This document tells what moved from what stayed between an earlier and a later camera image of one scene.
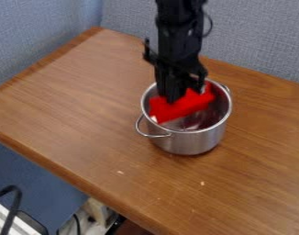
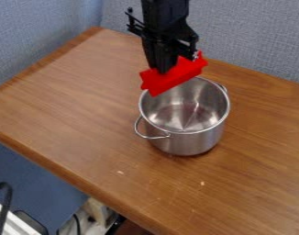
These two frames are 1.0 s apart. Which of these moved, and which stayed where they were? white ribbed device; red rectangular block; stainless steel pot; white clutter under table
Moved: red rectangular block
Stayed: white clutter under table; stainless steel pot; white ribbed device
